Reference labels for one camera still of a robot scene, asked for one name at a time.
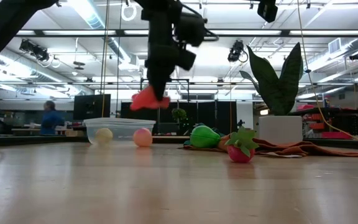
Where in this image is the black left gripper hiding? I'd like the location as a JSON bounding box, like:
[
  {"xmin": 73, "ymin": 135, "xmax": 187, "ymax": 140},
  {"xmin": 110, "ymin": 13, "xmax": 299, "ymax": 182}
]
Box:
[{"xmin": 141, "ymin": 0, "xmax": 197, "ymax": 101}]

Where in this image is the orange toy carrot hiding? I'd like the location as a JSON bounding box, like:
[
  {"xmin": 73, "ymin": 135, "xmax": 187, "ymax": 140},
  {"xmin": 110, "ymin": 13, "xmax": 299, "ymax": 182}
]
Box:
[{"xmin": 129, "ymin": 84, "xmax": 171, "ymax": 112}]

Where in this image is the yellow toy lemon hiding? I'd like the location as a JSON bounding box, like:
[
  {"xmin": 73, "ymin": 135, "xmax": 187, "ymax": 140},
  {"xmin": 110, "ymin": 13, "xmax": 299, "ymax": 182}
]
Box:
[{"xmin": 94, "ymin": 128, "xmax": 114, "ymax": 146}]

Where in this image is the red toy strawberry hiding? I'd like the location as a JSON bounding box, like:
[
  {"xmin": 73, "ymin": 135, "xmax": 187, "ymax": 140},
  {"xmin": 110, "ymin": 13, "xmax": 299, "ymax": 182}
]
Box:
[{"xmin": 224, "ymin": 126, "xmax": 260, "ymax": 164}]

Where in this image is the clear plastic tupperware container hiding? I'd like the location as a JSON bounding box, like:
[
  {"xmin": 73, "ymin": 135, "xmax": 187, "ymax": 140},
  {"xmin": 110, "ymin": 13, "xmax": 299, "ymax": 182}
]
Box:
[{"xmin": 83, "ymin": 117, "xmax": 157, "ymax": 146}]

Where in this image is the small round green bush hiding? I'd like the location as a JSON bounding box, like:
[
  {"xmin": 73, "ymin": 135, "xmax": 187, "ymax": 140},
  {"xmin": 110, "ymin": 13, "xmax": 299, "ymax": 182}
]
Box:
[{"xmin": 171, "ymin": 108, "xmax": 188, "ymax": 124}]

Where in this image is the black ceiling spotlight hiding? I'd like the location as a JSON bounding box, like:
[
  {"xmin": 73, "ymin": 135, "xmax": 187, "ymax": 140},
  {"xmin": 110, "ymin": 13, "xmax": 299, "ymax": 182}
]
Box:
[
  {"xmin": 19, "ymin": 39, "xmax": 50, "ymax": 62},
  {"xmin": 227, "ymin": 39, "xmax": 245, "ymax": 63}
]

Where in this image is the pink orange toy peach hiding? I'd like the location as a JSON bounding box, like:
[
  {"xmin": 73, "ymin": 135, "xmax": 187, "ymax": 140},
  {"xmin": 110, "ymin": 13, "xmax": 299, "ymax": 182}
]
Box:
[{"xmin": 132, "ymin": 128, "xmax": 154, "ymax": 148}]

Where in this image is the black partition curtain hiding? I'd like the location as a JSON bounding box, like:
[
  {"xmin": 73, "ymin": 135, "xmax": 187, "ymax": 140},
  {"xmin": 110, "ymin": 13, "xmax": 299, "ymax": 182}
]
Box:
[{"xmin": 119, "ymin": 101, "xmax": 239, "ymax": 134}]

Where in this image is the green toy pear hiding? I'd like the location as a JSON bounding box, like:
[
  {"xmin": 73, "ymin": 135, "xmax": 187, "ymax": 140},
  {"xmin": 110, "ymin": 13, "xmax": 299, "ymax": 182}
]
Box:
[{"xmin": 190, "ymin": 124, "xmax": 222, "ymax": 149}]

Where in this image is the black standing screen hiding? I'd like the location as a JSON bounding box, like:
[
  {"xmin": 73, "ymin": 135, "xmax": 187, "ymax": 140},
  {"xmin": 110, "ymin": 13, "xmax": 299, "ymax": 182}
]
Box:
[{"xmin": 73, "ymin": 93, "xmax": 112, "ymax": 121}]

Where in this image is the person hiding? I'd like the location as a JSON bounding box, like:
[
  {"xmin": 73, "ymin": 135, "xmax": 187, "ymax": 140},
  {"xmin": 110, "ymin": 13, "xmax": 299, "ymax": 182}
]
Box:
[{"xmin": 40, "ymin": 100, "xmax": 65, "ymax": 136}]

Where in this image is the snake plant in white pot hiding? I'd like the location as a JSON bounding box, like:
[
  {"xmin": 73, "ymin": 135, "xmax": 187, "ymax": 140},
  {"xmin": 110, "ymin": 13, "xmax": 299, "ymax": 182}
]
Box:
[{"xmin": 239, "ymin": 42, "xmax": 304, "ymax": 144}]

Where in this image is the orange cloth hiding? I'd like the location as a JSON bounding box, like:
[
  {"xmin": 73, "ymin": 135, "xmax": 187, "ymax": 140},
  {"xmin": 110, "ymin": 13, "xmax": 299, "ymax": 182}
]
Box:
[{"xmin": 181, "ymin": 134, "xmax": 358, "ymax": 159}]

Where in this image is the red storage bin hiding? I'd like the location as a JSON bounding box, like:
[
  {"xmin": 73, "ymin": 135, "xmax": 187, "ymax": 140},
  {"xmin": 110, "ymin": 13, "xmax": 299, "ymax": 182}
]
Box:
[{"xmin": 321, "ymin": 131, "xmax": 356, "ymax": 140}]

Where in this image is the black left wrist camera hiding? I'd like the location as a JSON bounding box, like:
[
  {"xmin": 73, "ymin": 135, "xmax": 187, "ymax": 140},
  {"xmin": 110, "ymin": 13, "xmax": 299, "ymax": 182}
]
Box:
[{"xmin": 174, "ymin": 12, "xmax": 219, "ymax": 47}]

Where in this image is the white hanging ring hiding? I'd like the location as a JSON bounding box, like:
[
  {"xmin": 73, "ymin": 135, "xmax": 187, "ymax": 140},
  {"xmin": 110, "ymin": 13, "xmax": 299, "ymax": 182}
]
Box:
[{"xmin": 121, "ymin": 1, "xmax": 138, "ymax": 22}]

